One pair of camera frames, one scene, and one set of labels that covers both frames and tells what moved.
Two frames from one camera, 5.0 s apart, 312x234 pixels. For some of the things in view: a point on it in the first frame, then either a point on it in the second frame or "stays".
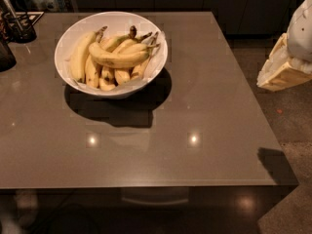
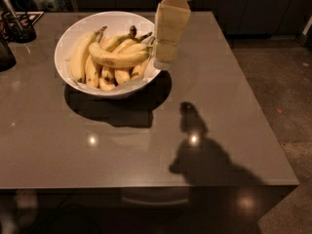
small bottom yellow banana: x=107 y=80 stays
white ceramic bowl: x=118 y=21 stays
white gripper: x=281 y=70 -> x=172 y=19
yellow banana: x=104 y=58 stays
